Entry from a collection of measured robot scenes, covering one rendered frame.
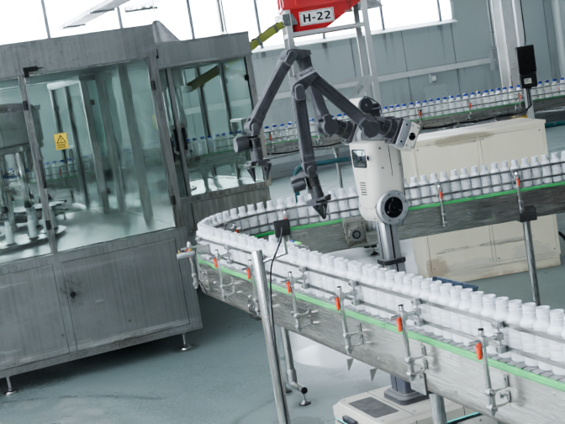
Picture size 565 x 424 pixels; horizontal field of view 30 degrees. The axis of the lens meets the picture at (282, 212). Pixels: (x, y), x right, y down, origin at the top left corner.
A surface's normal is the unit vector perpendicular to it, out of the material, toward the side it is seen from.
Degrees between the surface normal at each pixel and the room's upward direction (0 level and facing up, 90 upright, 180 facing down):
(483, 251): 89
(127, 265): 90
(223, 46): 90
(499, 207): 90
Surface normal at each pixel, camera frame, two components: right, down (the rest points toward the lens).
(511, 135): 0.07, 0.12
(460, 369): -0.91, 0.19
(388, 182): 0.40, 0.24
